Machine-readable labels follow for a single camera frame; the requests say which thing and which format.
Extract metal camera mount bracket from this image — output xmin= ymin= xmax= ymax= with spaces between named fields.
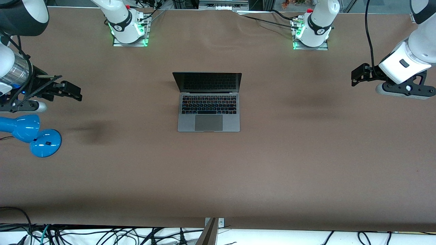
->
xmin=204 ymin=217 xmax=225 ymax=245

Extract blue desk lamp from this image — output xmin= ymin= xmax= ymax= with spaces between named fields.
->
xmin=0 ymin=115 xmax=62 ymax=158

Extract grey equipment box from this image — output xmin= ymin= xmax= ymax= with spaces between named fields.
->
xmin=199 ymin=0 xmax=250 ymax=12

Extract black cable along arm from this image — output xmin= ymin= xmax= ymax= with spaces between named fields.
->
xmin=365 ymin=0 xmax=380 ymax=75
xmin=6 ymin=34 xmax=34 ymax=102

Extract long black cable on table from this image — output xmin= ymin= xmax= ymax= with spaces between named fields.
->
xmin=238 ymin=14 xmax=301 ymax=30

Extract black cable along right arm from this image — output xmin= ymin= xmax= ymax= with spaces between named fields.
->
xmin=6 ymin=34 xmax=34 ymax=102

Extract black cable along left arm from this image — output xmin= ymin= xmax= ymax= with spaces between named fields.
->
xmin=365 ymin=0 xmax=380 ymax=75

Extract dark camera mount pole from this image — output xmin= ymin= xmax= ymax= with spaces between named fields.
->
xmin=195 ymin=218 xmax=219 ymax=245

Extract black looped floor cable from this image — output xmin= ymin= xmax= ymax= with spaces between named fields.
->
xmin=0 ymin=206 xmax=34 ymax=245

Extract brown table cover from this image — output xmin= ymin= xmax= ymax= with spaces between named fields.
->
xmin=0 ymin=7 xmax=436 ymax=232

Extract teal floor cable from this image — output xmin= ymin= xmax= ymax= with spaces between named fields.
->
xmin=40 ymin=224 xmax=51 ymax=245

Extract grey laptop with black keyboard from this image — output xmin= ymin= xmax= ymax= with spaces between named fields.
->
xmin=172 ymin=72 xmax=242 ymax=132

